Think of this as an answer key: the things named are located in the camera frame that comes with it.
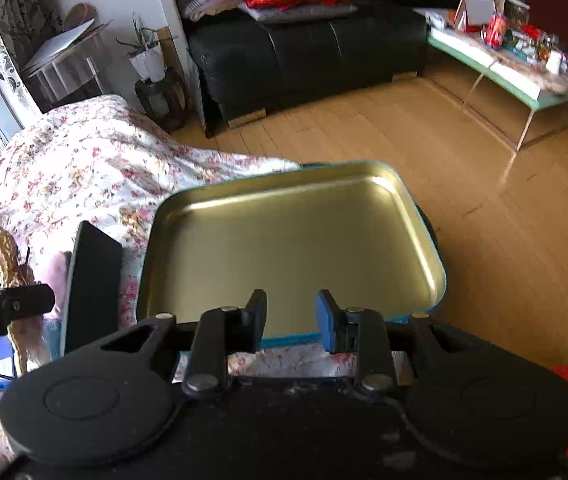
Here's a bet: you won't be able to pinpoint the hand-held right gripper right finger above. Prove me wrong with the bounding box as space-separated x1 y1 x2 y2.
315 290 470 395

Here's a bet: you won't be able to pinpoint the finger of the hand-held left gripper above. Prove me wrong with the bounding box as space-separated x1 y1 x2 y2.
3 283 56 320

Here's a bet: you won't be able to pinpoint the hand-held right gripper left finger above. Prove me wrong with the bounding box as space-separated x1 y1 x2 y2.
100 289 268 395

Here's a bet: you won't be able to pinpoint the pink cloth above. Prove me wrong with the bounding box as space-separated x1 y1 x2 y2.
39 250 72 321

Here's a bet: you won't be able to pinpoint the gold metal tin tray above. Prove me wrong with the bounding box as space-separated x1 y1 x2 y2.
136 160 447 348

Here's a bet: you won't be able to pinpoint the brown plush toy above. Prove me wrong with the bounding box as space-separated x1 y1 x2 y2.
0 221 50 376

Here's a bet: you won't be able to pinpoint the black flat box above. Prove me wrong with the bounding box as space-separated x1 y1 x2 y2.
64 220 125 356

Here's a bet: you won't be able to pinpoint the floral blanket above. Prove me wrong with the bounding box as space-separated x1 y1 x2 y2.
0 94 410 461

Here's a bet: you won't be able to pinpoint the clear acrylic side table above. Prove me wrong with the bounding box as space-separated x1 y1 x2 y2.
21 22 115 111

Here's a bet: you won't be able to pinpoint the dark wooden plant stool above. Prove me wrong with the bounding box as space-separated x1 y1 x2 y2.
134 70 190 133

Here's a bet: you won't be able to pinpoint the black leather sofa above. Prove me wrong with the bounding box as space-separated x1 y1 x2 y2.
176 0 500 133

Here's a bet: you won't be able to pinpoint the potted plant in white pot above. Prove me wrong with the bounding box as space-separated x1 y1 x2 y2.
116 15 170 83

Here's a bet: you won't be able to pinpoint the patterned curtain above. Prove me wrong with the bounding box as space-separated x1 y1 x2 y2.
0 0 65 111

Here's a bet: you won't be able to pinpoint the brown round board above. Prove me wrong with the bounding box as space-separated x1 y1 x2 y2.
61 2 100 31

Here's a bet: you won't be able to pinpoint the mint green coffee table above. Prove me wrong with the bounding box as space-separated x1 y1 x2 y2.
414 7 568 153

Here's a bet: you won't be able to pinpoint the grey cushion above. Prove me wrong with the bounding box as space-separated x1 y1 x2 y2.
249 2 360 23

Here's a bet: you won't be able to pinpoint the folded checked cloths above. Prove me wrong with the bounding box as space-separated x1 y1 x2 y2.
176 0 245 21

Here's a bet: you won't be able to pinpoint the red can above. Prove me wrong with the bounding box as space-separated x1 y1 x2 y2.
486 14 510 48

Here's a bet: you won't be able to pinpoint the white house-shaped box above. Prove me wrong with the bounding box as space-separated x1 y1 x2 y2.
451 0 497 33

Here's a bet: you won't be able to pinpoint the pile of colourful packets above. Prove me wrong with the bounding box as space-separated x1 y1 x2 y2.
506 22 568 91

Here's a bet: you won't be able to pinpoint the glass jar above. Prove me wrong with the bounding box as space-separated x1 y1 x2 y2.
504 0 530 26

